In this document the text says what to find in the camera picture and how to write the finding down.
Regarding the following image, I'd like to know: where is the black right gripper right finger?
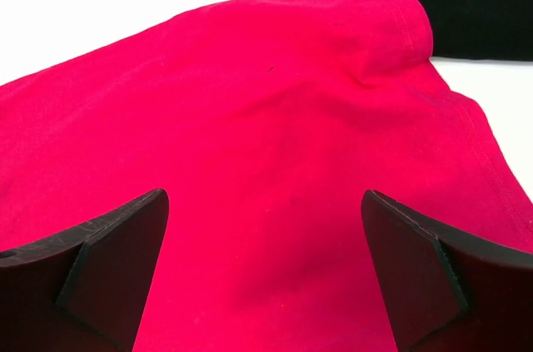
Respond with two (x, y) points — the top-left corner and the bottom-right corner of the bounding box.
(361, 191), (532, 351)

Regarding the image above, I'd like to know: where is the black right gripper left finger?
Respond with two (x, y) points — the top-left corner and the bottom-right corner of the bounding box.
(1, 189), (169, 351)

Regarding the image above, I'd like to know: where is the crimson red t-shirt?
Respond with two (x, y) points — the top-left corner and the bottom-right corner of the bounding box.
(1, 0), (532, 351)

